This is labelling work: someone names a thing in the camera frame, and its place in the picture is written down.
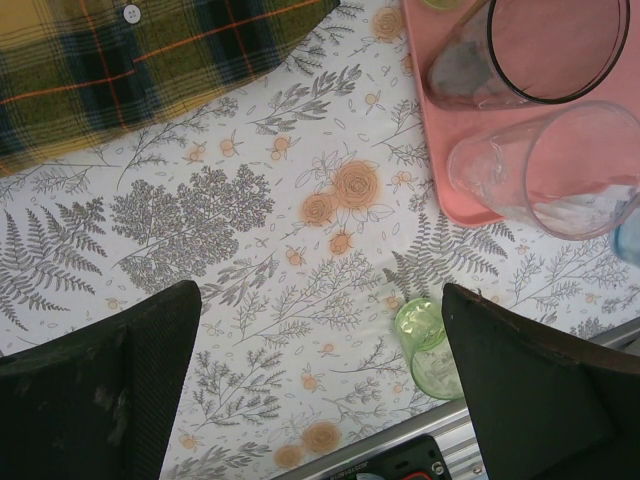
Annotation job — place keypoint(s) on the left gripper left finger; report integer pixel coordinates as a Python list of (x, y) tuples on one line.
[(75, 400)]

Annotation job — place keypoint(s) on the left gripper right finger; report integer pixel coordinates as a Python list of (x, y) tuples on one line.
[(540, 400)]

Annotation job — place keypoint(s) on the blue plastic glass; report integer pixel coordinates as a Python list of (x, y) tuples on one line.
[(631, 240)]

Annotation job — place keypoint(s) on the clear plastic glass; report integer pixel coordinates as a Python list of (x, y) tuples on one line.
[(480, 170)]

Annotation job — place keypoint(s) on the smoky grey plastic glass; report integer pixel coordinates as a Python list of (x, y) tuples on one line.
[(460, 75)]

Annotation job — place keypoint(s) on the tall yellow-green plastic glass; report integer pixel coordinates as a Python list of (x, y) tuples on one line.
[(442, 3)]

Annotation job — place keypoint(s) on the pink plastic tray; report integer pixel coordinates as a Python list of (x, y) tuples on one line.
[(435, 150)]

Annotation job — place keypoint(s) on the small green plastic glass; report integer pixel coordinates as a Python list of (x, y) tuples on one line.
[(420, 325)]

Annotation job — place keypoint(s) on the floral table cover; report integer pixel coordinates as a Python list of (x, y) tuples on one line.
[(250, 250)]

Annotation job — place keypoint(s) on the yellow black plaid shirt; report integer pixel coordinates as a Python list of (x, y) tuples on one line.
[(100, 75)]

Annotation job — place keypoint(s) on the aluminium front rail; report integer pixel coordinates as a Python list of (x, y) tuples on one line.
[(452, 440)]

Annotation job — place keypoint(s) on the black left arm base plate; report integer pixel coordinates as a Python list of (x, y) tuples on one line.
[(400, 462)]

